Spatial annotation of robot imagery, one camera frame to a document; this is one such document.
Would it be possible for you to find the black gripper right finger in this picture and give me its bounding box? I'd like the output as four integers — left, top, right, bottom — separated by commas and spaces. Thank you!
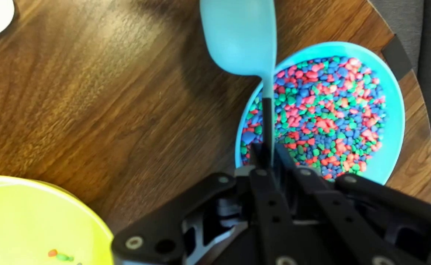
273, 142, 431, 265

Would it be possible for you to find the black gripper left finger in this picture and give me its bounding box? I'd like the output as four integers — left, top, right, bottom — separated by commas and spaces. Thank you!
110, 142, 296, 265

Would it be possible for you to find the blue plastic ladle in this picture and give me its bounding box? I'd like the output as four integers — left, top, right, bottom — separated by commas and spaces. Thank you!
197, 0, 278, 167

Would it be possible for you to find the blue plastic bowl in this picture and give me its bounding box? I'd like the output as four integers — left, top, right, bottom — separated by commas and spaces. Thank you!
233, 39, 407, 185

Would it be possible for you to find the yellow plastic bowl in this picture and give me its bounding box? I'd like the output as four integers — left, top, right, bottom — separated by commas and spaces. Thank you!
0, 173, 115, 265

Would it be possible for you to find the large colourful bead pile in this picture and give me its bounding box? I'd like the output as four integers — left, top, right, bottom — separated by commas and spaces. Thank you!
240, 55, 388, 182

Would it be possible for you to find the small colourful bead heap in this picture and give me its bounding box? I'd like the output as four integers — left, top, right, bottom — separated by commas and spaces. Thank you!
45, 247, 79, 263

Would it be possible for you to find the black tape patch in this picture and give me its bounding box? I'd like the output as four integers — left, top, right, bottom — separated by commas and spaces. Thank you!
380, 33, 416, 77

